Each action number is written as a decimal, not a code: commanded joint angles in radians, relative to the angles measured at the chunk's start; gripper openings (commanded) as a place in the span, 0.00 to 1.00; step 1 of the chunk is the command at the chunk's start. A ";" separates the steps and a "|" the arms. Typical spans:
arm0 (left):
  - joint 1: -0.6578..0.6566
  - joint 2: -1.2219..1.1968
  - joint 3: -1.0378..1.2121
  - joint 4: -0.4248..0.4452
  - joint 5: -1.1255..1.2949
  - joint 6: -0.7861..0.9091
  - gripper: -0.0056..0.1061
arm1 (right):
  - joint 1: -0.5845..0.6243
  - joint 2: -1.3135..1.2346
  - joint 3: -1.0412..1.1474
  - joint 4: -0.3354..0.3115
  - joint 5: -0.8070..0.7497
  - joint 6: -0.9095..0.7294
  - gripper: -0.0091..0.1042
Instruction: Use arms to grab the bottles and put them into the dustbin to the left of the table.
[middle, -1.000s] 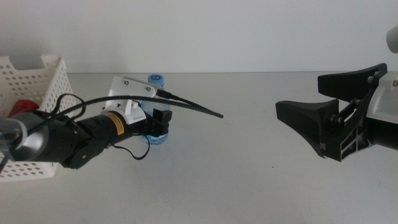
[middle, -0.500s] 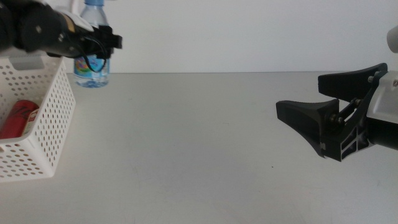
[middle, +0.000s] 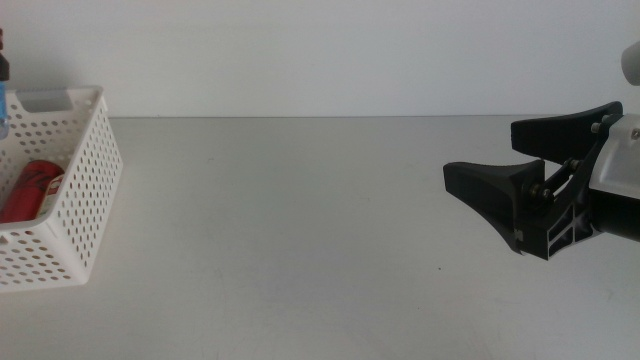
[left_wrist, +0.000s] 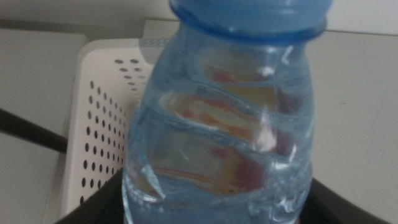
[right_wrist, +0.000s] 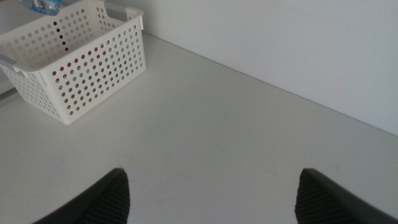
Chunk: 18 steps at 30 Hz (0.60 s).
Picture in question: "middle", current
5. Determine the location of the white perforated plastic basket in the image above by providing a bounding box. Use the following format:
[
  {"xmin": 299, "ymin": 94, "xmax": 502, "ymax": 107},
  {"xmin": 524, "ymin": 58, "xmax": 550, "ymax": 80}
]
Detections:
[{"xmin": 0, "ymin": 86, "xmax": 124, "ymax": 293}]

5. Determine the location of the red soda can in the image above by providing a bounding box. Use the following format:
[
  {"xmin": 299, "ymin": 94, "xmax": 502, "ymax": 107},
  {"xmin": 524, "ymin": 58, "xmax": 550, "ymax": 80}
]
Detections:
[{"xmin": 0, "ymin": 159, "xmax": 66, "ymax": 225}]

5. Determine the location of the clear water bottle blue cap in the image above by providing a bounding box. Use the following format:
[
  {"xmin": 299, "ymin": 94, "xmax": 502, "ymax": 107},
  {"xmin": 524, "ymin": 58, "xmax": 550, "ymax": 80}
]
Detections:
[{"xmin": 0, "ymin": 82, "xmax": 10, "ymax": 141}]

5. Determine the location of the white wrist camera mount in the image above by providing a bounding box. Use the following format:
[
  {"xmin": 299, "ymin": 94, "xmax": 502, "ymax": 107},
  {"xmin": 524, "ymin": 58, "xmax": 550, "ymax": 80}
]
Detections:
[{"xmin": 588, "ymin": 41, "xmax": 640, "ymax": 194}]

